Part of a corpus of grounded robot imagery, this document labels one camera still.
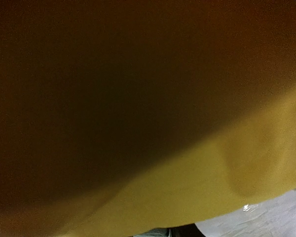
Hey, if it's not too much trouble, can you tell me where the yellow shorts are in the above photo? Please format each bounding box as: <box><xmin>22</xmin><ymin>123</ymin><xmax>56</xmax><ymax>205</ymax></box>
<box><xmin>0</xmin><ymin>0</ymin><xmax>296</xmax><ymax>237</ymax></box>

